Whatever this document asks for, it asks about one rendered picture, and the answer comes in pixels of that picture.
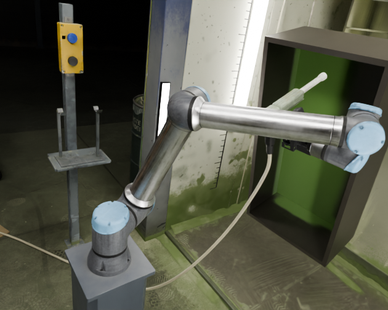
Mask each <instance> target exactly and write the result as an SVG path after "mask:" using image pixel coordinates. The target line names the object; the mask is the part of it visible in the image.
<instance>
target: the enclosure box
mask: <svg viewBox="0 0 388 310"><path fill-rule="evenodd" d="M321 73H326V75H327V78H326V79H325V80H324V81H321V82H319V83H318V84H317V85H315V86H314V87H312V88H311V89H309V90H308V91H306V92H305V93H304V99H303V101H301V102H299V103H298V104H297V105H296V106H294V107H292V108H291V109H290V110H289V111H293V110H294V109H295V108H299V107H302V108H303V110H304V112H305V113H314V114H324V115H331V116H347V113H348V109H349V108H350V105H351V104H352V103H363V104H366V105H371V106H375V107H377V108H380V109H382V116H381V117H380V118H379V123H380V125H381V126H382V127H383V129H384V131H385V142H384V144H383V146H382V148H381V149H380V150H379V151H377V152H375V153H373V154H370V156H369V158H368V160H367V162H366V163H365V165H364V166H363V167H362V168H361V170H360V171H358V172H357V173H351V172H348V171H346V170H344V169H342V168H339V167H337V166H335V165H333V164H330V163H328V162H326V161H324V160H321V159H319V158H317V157H314V156H309V155H308V154H305V153H303V152H301V151H298V150H295V151H294V152H293V151H290V150H288V149H286V148H284V147H282V146H281V142H283V139H281V138H275V144H273V154H272V161H271V165H270V169H269V172H268V174H267V176H266V178H265V180H264V182H263V183H262V185H261V187H260V188H259V190H258V192H257V193H256V195H255V196H254V198H253V199H252V201H251V202H250V204H249V205H248V207H247V212H246V214H248V215H249V216H251V217H252V218H254V219H255V220H256V221H258V222H259V223H261V224H262V225H264V226H265V227H266V228H268V229H269V230H271V231H273V232H274V233H275V234H277V235H278V236H280V237H281V238H283V239H284V240H285V241H287V242H289V243H290V244H291V245H293V246H295V247H296V248H297V249H299V250H300V251H302V252H303V253H305V254H306V255H307V256H309V257H311V258H312V259H313V260H315V261H316V262H317V263H319V264H321V265H322V266H324V267H326V266H327V265H328V264H329V262H330V261H331V260H332V259H333V258H334V257H335V256H336V255H337V254H338V253H339V252H340V251H341V250H342V249H343V248H344V246H345V245H346V244H347V243H348V242H349V241H350V240H351V239H352V238H353V236H354V234H355V232H356V229H357V226H358V224H359V221H360V219H361V216H362V213H363V211H364V208H365V205H366V203H367V200H368V198H369V195H370V192H371V190H372V187H373V185H374V182H375V179H376V177H377V174H378V172H379V169H380V166H381V164H382V161H383V158H384V156H385V153H386V151H387V148H388V39H384V38H376V37H372V36H365V35H360V34H353V33H345V32H341V31H333V30H326V29H321V28H314V27H309V26H302V27H299V28H295V29H291V30H288V31H283V32H280V33H275V34H271V35H268V36H265V39H264V50H263V57H262V68H261V80H260V87H259V98H258V105H257V107H258V108H267V107H268V106H270V105H272V104H273V103H274V102H276V101H277V100H279V99H280V98H281V97H283V96H284V95H286V94H287V93H289V92H290V91H292V90H293V89H301V88H302V87H303V86H305V85H307V84H308V83H309V82H311V81H312V80H314V79H315V78H317V77H318V75H319V74H321ZM267 161H268V154H267V153H266V144H265V137H264V136H259V135H254V146H253V158H252V164H251V176H250V182H249V194H248V199H249V198H250V196H251V195H252V193H253V191H254V190H255V188H256V186H257V185H258V183H259V182H260V180H261V178H262V176H263V174H264V172H265V169H266V166H267Z"/></svg>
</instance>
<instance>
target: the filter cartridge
mask: <svg viewBox="0 0 388 310"><path fill-rule="evenodd" d="M345 33H353V34H360V35H365V36H372V37H376V38H384V39H388V0H354V4H353V6H352V10H351V12H350V15H349V19H348V22H347V26H346V30H345Z"/></svg>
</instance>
